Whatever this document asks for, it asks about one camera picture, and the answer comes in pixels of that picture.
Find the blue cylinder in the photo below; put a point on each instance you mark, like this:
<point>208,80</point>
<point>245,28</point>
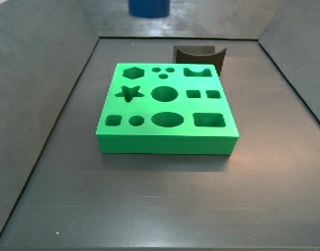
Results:
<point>149,8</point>

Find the green shape sorter block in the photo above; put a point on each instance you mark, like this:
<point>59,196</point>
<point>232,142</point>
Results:
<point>166,109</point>

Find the dark curved arch piece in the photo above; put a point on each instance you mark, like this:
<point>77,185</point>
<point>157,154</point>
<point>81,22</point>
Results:
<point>186,54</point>

